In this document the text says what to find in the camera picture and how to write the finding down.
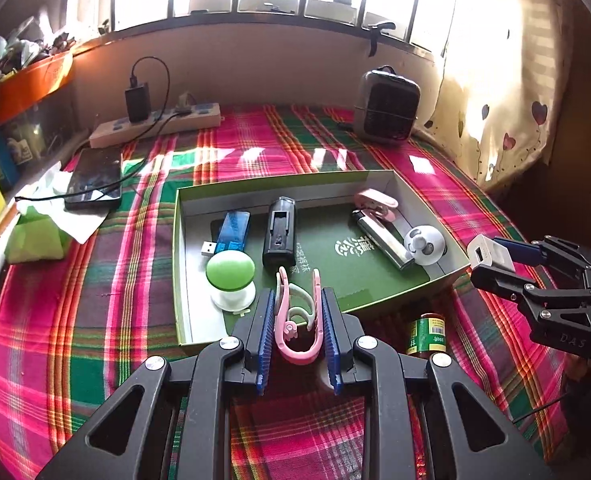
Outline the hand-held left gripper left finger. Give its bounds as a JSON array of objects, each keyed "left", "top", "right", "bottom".
[{"left": 35, "top": 287, "right": 276, "bottom": 480}]

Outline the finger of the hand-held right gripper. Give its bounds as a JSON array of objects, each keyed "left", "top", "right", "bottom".
[
  {"left": 470, "top": 265, "right": 591, "bottom": 311},
  {"left": 493, "top": 235, "right": 591, "bottom": 288}
]

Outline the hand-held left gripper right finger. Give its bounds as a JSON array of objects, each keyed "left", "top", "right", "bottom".
[{"left": 322, "top": 288, "right": 551, "bottom": 480}]

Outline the white charger adapter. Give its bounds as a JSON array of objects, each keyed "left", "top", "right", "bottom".
[{"left": 466, "top": 234, "right": 515, "bottom": 273}]

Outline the large pink clip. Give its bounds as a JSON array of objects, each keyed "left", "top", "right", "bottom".
[{"left": 274, "top": 266, "right": 323, "bottom": 366}]

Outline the green cardboard box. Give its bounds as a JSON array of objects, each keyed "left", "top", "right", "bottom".
[{"left": 172, "top": 170, "right": 473, "bottom": 348}]

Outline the green mushroom-shaped knob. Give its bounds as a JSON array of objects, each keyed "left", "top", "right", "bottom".
[{"left": 205, "top": 251, "right": 256, "bottom": 313}]

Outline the white round suction hook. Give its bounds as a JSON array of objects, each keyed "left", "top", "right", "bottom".
[{"left": 403, "top": 225, "right": 449, "bottom": 266}]

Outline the black rectangular device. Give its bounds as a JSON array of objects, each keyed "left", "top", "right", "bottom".
[{"left": 262, "top": 196, "right": 297, "bottom": 268}]

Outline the silver lighter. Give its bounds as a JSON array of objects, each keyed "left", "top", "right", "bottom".
[{"left": 350, "top": 208, "right": 416, "bottom": 272}]

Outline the brown bottle with red cap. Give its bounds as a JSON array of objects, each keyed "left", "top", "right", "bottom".
[{"left": 406, "top": 312, "right": 449, "bottom": 361}]

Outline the blue usb device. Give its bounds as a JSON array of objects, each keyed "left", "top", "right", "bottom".
[{"left": 200, "top": 210, "right": 252, "bottom": 261}]

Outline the small pink clip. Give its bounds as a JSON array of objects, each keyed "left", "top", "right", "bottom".
[{"left": 353, "top": 188, "right": 399, "bottom": 223}]

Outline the plaid blanket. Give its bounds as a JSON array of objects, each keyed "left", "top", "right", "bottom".
[{"left": 0, "top": 102, "right": 571, "bottom": 480}]

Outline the beige heart-print curtain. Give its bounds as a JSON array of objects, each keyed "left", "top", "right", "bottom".
[{"left": 425, "top": 0, "right": 576, "bottom": 193}]

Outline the grey small heater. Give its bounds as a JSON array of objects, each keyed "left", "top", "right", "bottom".
[{"left": 353, "top": 66, "right": 422, "bottom": 147}]

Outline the white tissue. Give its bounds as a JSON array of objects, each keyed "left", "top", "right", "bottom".
[{"left": 15, "top": 162, "right": 111, "bottom": 245}]

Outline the beige power strip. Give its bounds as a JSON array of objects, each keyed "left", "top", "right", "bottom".
[{"left": 89, "top": 102, "right": 222, "bottom": 149}]

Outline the black smartphone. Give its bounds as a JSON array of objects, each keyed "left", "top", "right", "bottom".
[{"left": 64, "top": 147, "right": 124, "bottom": 211}]

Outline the green tissue box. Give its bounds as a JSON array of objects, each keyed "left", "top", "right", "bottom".
[{"left": 5, "top": 210, "right": 73, "bottom": 264}]

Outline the black charger block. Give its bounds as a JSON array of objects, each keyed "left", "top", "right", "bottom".
[{"left": 125, "top": 82, "right": 151, "bottom": 123}]

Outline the clear storage box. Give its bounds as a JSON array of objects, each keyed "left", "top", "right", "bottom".
[{"left": 0, "top": 90, "right": 83, "bottom": 171}]

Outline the orange storage box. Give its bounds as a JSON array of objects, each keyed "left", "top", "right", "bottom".
[{"left": 0, "top": 50, "right": 74, "bottom": 123}]

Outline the clutter of small items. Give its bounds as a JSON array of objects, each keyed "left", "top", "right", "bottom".
[{"left": 0, "top": 15, "right": 76, "bottom": 78}]

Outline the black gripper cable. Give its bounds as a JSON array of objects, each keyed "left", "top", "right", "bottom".
[{"left": 513, "top": 392, "right": 569, "bottom": 423}]

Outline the black charging cable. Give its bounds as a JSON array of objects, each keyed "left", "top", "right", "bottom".
[{"left": 15, "top": 56, "right": 183, "bottom": 206}]

